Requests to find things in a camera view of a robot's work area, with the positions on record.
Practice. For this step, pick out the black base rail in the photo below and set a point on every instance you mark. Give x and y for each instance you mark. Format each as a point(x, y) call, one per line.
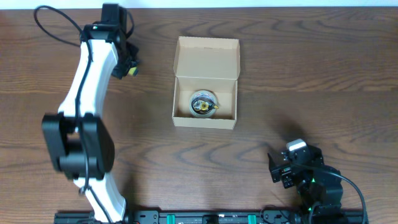
point(230, 217)

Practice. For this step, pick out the brown cardboard box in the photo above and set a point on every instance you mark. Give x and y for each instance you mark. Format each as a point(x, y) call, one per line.
point(211, 64)

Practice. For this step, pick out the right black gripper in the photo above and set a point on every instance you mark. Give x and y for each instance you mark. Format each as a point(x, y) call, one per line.
point(284, 170)

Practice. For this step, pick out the yellow highlighter marker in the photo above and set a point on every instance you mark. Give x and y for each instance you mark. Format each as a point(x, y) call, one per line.
point(133, 71)

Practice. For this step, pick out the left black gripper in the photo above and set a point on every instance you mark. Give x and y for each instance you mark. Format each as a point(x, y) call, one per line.
point(120, 67)

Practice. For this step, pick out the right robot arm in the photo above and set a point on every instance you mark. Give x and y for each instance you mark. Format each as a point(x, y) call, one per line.
point(319, 190)

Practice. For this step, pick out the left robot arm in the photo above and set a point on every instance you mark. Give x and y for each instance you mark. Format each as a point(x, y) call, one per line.
point(78, 142)

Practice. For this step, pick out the clear tape roll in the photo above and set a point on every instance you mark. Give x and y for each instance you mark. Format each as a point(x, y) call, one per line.
point(203, 94)

